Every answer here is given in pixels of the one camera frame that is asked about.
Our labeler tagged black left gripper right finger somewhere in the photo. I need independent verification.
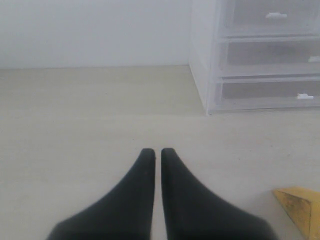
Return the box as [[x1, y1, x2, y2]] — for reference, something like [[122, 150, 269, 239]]
[[161, 148, 273, 240]]

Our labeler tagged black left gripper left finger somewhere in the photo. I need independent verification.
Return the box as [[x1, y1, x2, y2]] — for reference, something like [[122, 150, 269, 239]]
[[47, 148, 156, 240]]

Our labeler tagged yellow cheese wedge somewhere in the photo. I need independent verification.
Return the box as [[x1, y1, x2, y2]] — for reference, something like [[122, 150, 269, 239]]
[[272, 186, 320, 240]]

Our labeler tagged clear drawer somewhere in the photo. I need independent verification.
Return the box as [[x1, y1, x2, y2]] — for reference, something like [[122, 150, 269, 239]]
[[207, 74, 320, 113], [220, 0, 320, 36], [217, 38, 320, 77]]

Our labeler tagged white plastic drawer cabinet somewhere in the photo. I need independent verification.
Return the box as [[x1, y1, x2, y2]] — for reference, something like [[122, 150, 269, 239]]
[[189, 0, 320, 115]]

